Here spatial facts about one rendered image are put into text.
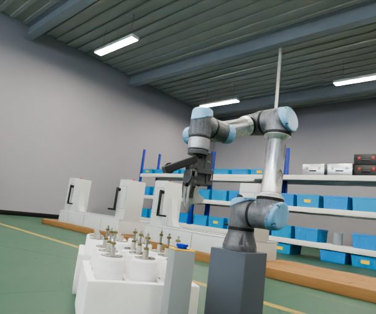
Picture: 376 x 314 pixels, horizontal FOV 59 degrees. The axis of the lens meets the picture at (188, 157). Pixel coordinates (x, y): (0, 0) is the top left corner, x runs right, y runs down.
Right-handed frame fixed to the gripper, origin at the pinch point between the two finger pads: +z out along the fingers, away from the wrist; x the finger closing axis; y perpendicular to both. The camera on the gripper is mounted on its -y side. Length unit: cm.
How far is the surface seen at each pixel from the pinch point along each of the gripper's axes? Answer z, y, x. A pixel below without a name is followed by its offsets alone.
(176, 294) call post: 26.2, -1.3, -4.1
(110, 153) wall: -130, 66, 753
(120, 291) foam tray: 29.2, -15.7, 9.2
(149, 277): 24.8, -5.8, 12.1
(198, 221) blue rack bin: 12, 237, 536
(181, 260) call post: 16.0, -0.9, -4.1
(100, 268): 22.9, -22.6, 13.7
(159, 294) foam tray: 29.5, -2.5, 8.9
